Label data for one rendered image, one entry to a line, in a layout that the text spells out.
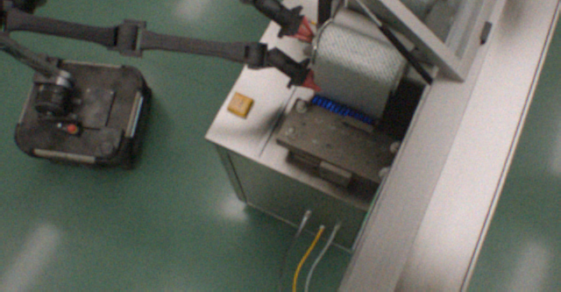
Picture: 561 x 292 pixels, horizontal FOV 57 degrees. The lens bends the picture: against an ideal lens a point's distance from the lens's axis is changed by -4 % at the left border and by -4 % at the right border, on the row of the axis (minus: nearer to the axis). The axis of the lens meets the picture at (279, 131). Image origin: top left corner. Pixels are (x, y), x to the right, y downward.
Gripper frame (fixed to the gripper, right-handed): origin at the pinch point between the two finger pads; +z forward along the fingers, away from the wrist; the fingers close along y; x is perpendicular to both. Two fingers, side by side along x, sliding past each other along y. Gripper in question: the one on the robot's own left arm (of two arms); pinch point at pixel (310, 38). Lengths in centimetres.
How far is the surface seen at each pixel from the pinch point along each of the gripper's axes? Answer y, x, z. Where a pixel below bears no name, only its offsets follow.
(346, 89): 8.7, 3.6, 16.4
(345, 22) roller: -8.8, 4.9, 6.2
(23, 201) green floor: 82, -175, -27
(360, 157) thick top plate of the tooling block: 24.2, 2.3, 31.7
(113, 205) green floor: 65, -146, 10
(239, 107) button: 19.4, -34.9, 3.5
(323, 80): 8.3, -1.9, 10.7
